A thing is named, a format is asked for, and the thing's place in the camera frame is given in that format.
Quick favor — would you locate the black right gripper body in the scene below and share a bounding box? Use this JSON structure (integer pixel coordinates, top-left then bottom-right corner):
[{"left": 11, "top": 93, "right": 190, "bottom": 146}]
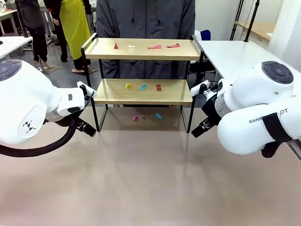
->
[{"left": 201, "top": 97, "right": 223, "bottom": 127}]

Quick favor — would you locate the large white table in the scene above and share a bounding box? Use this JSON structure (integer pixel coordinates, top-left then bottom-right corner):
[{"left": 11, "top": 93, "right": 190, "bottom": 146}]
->
[{"left": 197, "top": 40, "right": 301, "bottom": 82}]

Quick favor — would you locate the blue chair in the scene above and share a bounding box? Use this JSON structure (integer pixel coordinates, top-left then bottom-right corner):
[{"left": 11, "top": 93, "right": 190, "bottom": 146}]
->
[{"left": 194, "top": 29, "right": 212, "bottom": 41}]

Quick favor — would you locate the thin black tripod stand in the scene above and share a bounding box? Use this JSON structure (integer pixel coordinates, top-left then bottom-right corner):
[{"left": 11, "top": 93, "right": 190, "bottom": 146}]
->
[{"left": 230, "top": 0, "right": 245, "bottom": 41}]

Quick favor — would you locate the wooden bench top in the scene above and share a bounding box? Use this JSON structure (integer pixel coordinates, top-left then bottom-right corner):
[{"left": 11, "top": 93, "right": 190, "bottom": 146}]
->
[{"left": 234, "top": 20, "right": 276, "bottom": 41}]

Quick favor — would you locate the thick black pole stand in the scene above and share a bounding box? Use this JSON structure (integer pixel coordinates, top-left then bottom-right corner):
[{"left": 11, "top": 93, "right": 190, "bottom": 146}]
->
[{"left": 243, "top": 0, "right": 261, "bottom": 43}]

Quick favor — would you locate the person in dark clothes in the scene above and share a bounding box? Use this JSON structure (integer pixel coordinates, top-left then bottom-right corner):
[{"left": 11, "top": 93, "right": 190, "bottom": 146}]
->
[{"left": 16, "top": 0, "right": 54, "bottom": 71}]

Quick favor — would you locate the person in yellow apron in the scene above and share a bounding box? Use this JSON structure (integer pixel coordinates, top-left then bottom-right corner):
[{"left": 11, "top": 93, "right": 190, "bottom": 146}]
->
[{"left": 43, "top": 0, "right": 98, "bottom": 74}]

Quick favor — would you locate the person in grey jacket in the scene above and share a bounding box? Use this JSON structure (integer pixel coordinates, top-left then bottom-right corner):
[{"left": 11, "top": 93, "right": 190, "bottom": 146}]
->
[{"left": 95, "top": 0, "right": 196, "bottom": 81}]

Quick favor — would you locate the small white table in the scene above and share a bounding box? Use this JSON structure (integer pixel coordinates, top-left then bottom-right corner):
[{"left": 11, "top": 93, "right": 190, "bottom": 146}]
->
[{"left": 0, "top": 36, "right": 33, "bottom": 59}]

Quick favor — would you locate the background workbench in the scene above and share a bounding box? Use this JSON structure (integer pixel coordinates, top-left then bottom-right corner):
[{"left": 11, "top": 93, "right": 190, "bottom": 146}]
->
[{"left": 0, "top": 9, "right": 18, "bottom": 36}]

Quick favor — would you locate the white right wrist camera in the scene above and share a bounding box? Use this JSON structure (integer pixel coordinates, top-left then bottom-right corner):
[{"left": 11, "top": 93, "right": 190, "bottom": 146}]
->
[{"left": 190, "top": 80, "right": 211, "bottom": 97}]

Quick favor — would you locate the two-tier wooden shelf black frame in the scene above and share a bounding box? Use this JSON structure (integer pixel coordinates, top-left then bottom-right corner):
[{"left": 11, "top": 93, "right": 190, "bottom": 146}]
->
[{"left": 80, "top": 32, "right": 205, "bottom": 134}]

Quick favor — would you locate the black velcro strap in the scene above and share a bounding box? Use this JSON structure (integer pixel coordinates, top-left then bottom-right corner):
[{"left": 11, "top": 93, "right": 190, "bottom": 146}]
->
[{"left": 262, "top": 112, "right": 293, "bottom": 143}]

